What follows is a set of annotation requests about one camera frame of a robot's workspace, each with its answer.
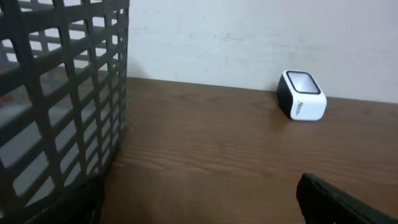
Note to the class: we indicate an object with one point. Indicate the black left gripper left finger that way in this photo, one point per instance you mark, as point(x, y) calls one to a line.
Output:
point(80, 205)

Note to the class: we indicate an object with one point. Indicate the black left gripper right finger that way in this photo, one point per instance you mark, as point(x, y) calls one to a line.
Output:
point(321, 202)

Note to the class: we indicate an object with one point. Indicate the grey plastic mesh basket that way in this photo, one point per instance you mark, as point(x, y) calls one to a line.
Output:
point(63, 98)

